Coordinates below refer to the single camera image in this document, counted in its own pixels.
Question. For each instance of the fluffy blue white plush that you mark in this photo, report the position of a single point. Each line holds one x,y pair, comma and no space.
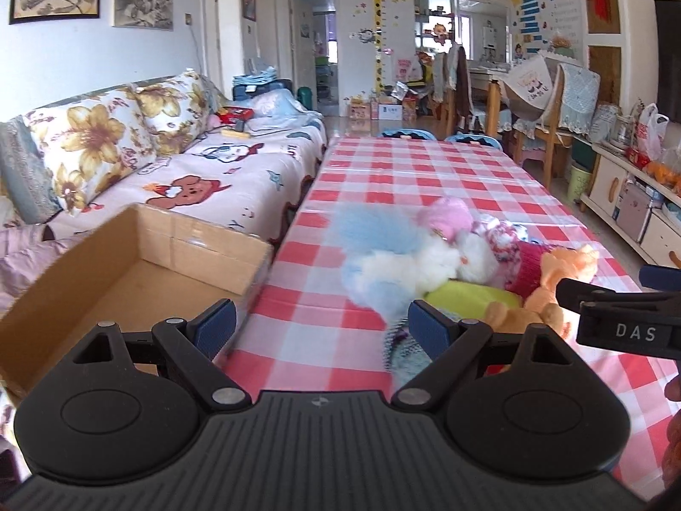
390,260

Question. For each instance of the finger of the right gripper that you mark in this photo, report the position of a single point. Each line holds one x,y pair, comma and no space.
660,278
577,296

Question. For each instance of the pink soft plush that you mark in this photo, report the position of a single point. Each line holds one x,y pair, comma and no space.
446,217

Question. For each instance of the wooden dining chair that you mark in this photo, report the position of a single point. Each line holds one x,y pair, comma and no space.
556,142

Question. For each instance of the giraffe height wall sticker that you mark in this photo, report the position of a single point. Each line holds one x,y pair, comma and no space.
378,8

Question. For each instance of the sofa with cartoon cover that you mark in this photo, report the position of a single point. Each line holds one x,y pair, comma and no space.
248,172

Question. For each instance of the pink down jacket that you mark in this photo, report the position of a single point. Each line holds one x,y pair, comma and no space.
26,253

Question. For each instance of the colourful knitted cloth item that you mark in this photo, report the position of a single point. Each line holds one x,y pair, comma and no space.
518,256

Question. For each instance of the large yellow floral pillow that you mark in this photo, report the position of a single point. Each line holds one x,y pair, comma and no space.
91,144

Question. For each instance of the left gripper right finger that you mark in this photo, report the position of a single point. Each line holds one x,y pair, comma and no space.
454,349

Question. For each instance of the green white soft pad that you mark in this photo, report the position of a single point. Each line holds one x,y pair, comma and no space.
469,301

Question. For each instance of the brown cardboard box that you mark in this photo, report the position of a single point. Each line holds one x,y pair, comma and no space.
138,268

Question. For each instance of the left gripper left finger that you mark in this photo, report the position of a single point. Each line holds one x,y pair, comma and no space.
187,350

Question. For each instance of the red white checkered tablecloth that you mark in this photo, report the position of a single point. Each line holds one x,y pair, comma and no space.
305,334

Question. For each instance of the white tv cabinet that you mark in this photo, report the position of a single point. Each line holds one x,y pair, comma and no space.
642,212

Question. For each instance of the person's right hand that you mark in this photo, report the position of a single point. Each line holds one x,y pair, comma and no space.
671,464

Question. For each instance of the orange teddy bear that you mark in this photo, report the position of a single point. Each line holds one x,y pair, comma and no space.
540,304

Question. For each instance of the grey blue cushion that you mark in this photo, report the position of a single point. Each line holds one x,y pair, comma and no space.
24,174

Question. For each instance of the grey fuzzy plush ball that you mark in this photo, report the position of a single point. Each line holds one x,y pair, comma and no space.
403,357

